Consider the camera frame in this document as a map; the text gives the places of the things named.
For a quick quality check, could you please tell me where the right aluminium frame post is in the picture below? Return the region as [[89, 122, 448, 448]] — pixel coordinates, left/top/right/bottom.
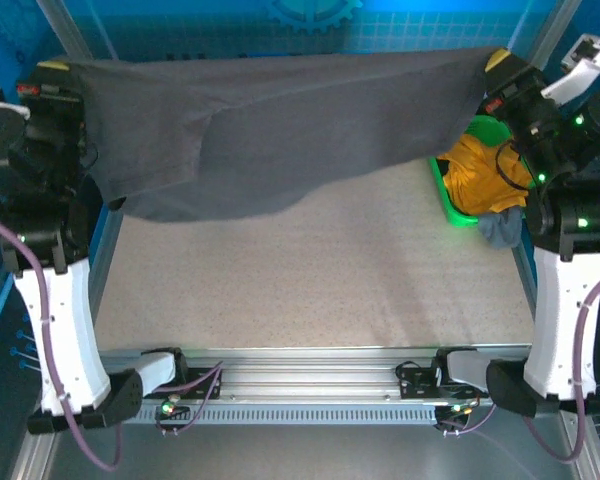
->
[[508, 0, 581, 71]]

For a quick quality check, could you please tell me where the blue-grey t-shirt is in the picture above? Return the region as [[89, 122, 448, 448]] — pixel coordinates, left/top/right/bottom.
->
[[476, 206, 526, 251]]

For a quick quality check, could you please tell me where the right aluminium table side rail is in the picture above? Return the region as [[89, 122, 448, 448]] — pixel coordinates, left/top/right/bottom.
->
[[510, 243, 537, 314]]

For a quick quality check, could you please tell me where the grey metal front shelf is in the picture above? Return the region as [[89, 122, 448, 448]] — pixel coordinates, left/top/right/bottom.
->
[[7, 423, 600, 480]]

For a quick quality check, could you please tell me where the orange t-shirt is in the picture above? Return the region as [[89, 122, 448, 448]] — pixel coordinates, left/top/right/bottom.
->
[[436, 132, 534, 216]]

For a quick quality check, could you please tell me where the aluminium table side rail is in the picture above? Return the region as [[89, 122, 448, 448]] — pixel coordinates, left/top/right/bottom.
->
[[510, 243, 537, 314], [86, 207, 126, 314]]

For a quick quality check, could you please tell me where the left aluminium table side rail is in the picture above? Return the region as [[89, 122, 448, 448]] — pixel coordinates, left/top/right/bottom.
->
[[86, 207, 126, 314]]

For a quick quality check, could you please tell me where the right small LED circuit board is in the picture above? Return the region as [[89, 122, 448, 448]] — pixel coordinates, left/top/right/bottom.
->
[[433, 399, 481, 426]]

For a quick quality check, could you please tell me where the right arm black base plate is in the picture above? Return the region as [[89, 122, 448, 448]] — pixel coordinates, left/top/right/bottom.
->
[[395, 359, 446, 401]]

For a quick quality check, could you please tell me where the dark grey t-shirt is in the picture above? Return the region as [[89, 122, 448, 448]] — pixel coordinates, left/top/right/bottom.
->
[[54, 46, 502, 224]]

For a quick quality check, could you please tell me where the small led circuit board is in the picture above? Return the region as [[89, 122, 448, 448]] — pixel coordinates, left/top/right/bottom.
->
[[154, 395, 192, 422], [433, 399, 481, 426]]

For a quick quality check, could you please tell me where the slotted grey cable duct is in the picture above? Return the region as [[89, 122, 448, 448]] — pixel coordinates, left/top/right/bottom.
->
[[124, 404, 439, 427]]

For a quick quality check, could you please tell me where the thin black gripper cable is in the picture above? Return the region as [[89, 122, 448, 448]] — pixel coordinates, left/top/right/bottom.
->
[[495, 139, 532, 192]]

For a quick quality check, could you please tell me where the green plastic basket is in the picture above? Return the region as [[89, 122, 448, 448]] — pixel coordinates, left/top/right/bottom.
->
[[427, 114, 514, 229]]

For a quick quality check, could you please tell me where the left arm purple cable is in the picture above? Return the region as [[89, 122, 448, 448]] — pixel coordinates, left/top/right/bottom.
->
[[0, 208, 226, 474]]

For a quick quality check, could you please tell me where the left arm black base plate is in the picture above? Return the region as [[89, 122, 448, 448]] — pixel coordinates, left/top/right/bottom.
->
[[177, 363, 224, 401]]

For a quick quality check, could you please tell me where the aluminium mounting rail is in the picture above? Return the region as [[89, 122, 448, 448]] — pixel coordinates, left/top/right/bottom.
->
[[98, 345, 537, 407]]

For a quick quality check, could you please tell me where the left aluminium frame post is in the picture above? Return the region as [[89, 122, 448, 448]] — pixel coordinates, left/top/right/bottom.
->
[[34, 0, 99, 64]]

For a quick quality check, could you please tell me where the aluminium frame post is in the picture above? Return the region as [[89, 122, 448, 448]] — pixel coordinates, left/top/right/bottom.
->
[[508, 0, 581, 71], [34, 0, 99, 64]]

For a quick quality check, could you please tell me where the left small LED circuit board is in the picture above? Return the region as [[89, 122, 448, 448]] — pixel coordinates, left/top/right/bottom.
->
[[154, 395, 192, 422]]

